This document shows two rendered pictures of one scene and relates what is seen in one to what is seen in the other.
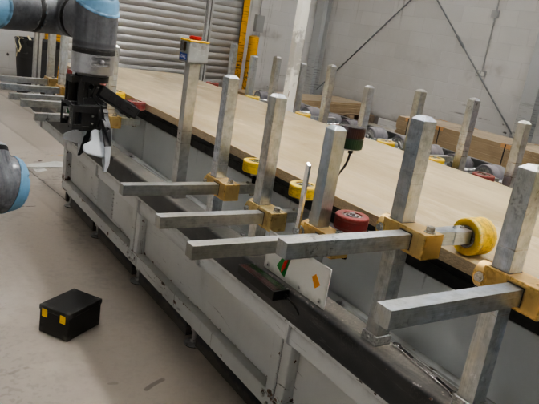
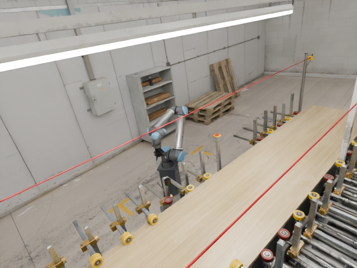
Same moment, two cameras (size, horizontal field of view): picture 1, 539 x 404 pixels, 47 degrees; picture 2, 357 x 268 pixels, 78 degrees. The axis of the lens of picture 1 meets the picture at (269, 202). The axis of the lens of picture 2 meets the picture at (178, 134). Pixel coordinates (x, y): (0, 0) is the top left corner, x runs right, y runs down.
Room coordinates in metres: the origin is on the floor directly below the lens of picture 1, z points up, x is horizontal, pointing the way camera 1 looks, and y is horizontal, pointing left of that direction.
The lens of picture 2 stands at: (1.54, -1.81, 2.37)
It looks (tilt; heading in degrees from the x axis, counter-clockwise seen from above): 27 degrees down; 88
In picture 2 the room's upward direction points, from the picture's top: 9 degrees counter-clockwise
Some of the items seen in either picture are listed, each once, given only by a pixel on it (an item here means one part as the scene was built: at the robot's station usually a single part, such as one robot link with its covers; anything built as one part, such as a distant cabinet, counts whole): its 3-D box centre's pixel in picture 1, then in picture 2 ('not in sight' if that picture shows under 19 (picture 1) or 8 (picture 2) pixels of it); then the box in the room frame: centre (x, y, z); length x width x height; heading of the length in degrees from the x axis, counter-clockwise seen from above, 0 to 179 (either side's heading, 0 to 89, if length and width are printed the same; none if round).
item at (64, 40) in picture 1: (62, 80); (282, 117); (3.24, 1.17, 0.87); 0.03 x 0.03 x 0.48; 35
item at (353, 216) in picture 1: (348, 236); (169, 203); (1.40, -0.20, 0.85); 0.08 x 0.08 x 0.11
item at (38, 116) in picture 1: (88, 119); (246, 139); (2.54, 0.79, 0.82); 0.43 x 0.03 x 0.04; 125
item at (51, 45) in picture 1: (50, 60); (291, 108); (3.45, 1.31, 0.94); 0.03 x 0.03 x 0.48; 35
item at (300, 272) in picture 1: (294, 267); (170, 202); (1.41, -0.09, 0.75); 0.26 x 0.01 x 0.10; 35
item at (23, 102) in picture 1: (71, 106); (257, 132); (2.75, 0.94, 0.83); 0.43 x 0.03 x 0.04; 125
